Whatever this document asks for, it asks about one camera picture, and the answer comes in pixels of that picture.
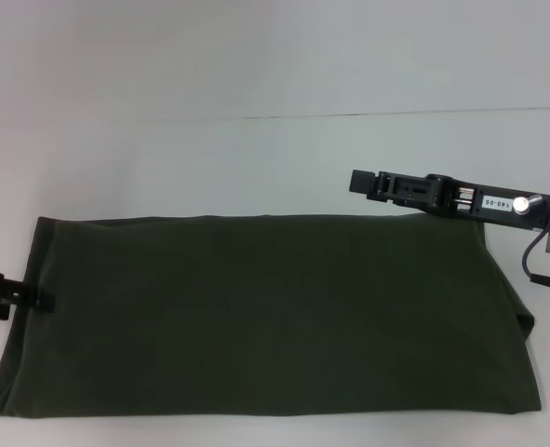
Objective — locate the dark green FREE t-shirt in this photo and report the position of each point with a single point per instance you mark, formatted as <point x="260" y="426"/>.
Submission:
<point x="256" y="316"/>

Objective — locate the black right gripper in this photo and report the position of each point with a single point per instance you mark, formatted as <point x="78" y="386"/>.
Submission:
<point x="488" y="202"/>

